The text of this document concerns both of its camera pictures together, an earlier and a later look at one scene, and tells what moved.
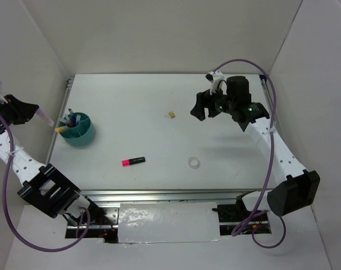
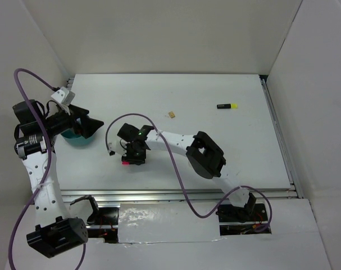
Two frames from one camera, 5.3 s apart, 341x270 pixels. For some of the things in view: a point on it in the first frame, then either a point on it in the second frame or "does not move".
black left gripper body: [14, 113] to [60, 122]
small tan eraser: [172, 115] does not move
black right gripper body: [217, 103] to [133, 154]
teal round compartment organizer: [81, 134] does not move
